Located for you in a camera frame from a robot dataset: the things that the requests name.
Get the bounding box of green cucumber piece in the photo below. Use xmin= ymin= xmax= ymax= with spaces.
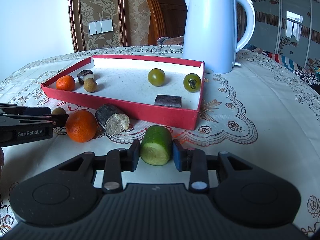
xmin=140 ymin=125 xmax=172 ymax=166

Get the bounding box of green tomato without stem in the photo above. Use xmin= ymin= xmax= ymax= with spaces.
xmin=148 ymin=68 xmax=165 ymax=87

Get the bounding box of dark sugarcane piece cut end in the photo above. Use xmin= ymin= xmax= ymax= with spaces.
xmin=95 ymin=104 xmax=130 ymax=135

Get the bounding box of tan longan fruit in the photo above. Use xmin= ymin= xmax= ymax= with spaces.
xmin=84 ymin=78 xmax=98 ymax=93
xmin=52 ymin=107 xmax=66 ymax=115

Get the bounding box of large orange tangerine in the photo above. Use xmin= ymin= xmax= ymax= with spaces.
xmin=66 ymin=110 xmax=98 ymax=143

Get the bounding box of small orange tangerine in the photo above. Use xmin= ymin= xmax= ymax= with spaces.
xmin=56 ymin=75 xmax=75 ymax=92

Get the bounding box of dark sugarcane piece in tray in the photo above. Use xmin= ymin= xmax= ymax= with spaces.
xmin=154 ymin=94 xmax=182 ymax=108

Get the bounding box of red shallow cardboard tray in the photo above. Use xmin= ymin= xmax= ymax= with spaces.
xmin=41 ymin=55 xmax=204 ymax=130

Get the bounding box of green tomato with stem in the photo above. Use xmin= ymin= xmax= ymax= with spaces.
xmin=183 ymin=73 xmax=201 ymax=93

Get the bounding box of dark water chestnut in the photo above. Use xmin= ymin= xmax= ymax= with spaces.
xmin=77 ymin=69 xmax=94 ymax=85

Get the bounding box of white embroidered tablecloth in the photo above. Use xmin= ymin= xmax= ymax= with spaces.
xmin=1 ymin=46 xmax=319 ymax=239

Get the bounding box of patterned pillow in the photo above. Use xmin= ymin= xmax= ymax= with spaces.
xmin=157 ymin=36 xmax=184 ymax=46

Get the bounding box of white electric kettle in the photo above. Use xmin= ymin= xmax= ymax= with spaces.
xmin=183 ymin=0 xmax=255 ymax=74

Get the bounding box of colourful zigzag blanket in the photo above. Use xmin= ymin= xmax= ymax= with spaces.
xmin=244 ymin=44 xmax=319 ymax=86

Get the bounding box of floral sliding wardrobe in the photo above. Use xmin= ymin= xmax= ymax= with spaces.
xmin=250 ymin=0 xmax=319 ymax=69

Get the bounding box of white wall light switch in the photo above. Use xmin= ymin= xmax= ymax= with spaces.
xmin=88 ymin=20 xmax=113 ymax=35

